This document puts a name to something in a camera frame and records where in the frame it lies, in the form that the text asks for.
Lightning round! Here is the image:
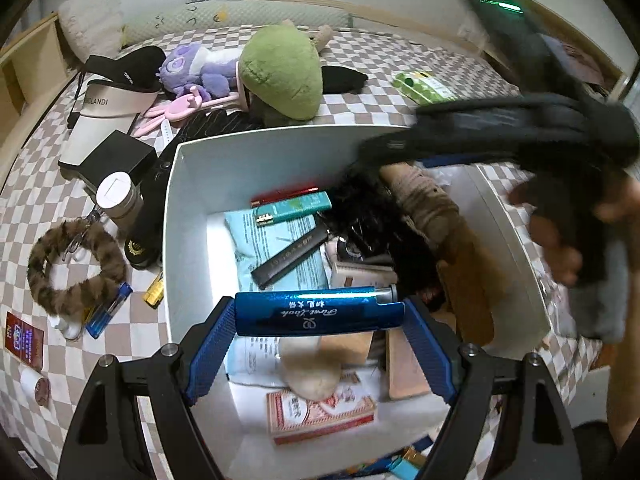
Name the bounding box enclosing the black wig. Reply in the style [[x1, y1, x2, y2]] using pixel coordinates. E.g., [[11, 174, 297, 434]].
[[320, 170, 441, 301]]

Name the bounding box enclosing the beige fluffy puff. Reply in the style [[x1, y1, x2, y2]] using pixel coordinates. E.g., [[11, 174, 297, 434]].
[[280, 335, 346, 401]]

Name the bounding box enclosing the white fluffy pillow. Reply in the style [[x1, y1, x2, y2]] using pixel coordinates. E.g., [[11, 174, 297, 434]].
[[57, 0, 126, 61]]

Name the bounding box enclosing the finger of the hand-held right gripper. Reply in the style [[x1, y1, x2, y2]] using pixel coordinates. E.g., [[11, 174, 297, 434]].
[[414, 91, 591, 130], [357, 127, 576, 172]]

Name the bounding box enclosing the red patterned card box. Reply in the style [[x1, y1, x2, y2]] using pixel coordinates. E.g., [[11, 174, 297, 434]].
[[267, 390, 376, 446]]

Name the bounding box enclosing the green plush toy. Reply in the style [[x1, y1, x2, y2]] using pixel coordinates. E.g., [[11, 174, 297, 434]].
[[239, 25, 325, 121]]

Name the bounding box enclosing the small white tape roll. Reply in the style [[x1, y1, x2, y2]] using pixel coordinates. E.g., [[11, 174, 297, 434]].
[[20, 367, 51, 406]]

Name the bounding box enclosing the round jar white lid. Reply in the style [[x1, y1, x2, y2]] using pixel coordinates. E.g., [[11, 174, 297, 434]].
[[96, 171, 143, 226]]

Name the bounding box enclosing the black cloth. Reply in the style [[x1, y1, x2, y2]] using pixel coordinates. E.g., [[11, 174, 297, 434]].
[[320, 65, 368, 93]]

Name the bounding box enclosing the rope-wound cardboard tube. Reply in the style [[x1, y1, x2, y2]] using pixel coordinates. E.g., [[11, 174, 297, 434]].
[[380, 164, 496, 346]]

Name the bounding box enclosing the teal foil packet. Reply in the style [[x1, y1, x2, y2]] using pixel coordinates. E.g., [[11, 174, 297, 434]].
[[223, 208, 341, 306], [225, 335, 288, 386]]

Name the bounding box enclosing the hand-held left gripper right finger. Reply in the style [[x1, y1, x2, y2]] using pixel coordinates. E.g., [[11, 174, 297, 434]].
[[401, 296, 576, 480]]

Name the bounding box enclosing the dark grey slim lighter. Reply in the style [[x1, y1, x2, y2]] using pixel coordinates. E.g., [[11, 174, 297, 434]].
[[250, 225, 332, 290]]

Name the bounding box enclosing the dark blue metallic lighter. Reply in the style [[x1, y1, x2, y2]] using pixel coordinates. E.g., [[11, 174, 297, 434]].
[[234, 285, 407, 337]]

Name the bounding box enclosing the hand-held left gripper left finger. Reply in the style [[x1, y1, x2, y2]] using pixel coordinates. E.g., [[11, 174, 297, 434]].
[[62, 296, 236, 480]]

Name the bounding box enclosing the black fabric gold emblem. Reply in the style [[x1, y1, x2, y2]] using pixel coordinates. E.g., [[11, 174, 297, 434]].
[[124, 110, 266, 268]]

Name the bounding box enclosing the red slim lighter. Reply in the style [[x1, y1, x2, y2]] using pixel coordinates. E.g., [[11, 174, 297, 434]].
[[250, 185, 321, 207]]

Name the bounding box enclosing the pink square compact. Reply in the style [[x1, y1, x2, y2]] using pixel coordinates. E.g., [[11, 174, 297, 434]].
[[387, 330, 433, 401]]

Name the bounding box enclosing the pile of assorted lighters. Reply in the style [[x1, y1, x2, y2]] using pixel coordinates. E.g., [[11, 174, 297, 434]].
[[340, 437, 436, 480]]

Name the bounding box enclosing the beige sun visor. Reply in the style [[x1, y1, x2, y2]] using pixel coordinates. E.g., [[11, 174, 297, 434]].
[[59, 80, 161, 168]]

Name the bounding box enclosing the beige plush doll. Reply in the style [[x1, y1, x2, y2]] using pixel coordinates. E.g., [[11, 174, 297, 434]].
[[282, 20, 333, 56]]

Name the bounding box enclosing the long pale green bolster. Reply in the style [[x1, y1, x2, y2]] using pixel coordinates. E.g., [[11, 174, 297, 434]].
[[122, 0, 353, 43]]

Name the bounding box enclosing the black square box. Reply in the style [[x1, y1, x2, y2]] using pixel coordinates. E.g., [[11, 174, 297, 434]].
[[79, 130, 157, 193]]

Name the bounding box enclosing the clear blue lighter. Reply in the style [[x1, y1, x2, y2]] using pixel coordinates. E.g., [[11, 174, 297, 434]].
[[85, 282, 133, 338]]

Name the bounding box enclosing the green wet wipes pack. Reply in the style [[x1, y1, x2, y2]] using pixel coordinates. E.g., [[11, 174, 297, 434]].
[[392, 70, 456, 106]]

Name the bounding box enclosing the purple plush toy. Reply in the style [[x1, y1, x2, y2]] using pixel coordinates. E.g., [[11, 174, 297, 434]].
[[159, 44, 241, 98]]

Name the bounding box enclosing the wooden bedside shelf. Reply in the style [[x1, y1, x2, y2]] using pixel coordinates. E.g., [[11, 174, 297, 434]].
[[0, 12, 73, 126]]

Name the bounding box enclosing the white suction hook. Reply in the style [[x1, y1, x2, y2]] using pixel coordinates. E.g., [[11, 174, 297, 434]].
[[52, 315, 83, 341]]

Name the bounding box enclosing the white ribbed lighter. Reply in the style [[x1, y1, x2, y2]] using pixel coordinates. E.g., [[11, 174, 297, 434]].
[[332, 259, 397, 288]]

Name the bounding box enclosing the gold blue lighter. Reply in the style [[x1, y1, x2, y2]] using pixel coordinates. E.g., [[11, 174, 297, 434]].
[[144, 272, 166, 306]]

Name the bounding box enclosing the pink plastic bunny toy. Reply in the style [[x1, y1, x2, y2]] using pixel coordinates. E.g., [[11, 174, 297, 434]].
[[132, 85, 241, 136]]

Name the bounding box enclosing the white cardboard storage box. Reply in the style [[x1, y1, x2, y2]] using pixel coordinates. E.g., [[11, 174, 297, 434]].
[[161, 125, 556, 461]]

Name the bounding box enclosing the red cigarette pack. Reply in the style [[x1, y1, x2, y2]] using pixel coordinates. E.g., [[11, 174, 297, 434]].
[[5, 312, 46, 371]]

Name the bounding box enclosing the person's right hand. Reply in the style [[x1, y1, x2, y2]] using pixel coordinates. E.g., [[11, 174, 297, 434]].
[[509, 179, 585, 287]]

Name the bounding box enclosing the teal lighter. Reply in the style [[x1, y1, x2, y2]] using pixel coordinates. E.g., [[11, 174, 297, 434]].
[[254, 193, 332, 227]]

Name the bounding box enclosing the open closet shelf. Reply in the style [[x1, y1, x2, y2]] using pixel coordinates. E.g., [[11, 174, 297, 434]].
[[545, 30, 628, 98]]

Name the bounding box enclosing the black hair clip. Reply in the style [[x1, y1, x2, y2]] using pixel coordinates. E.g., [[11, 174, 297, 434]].
[[337, 235, 368, 261]]

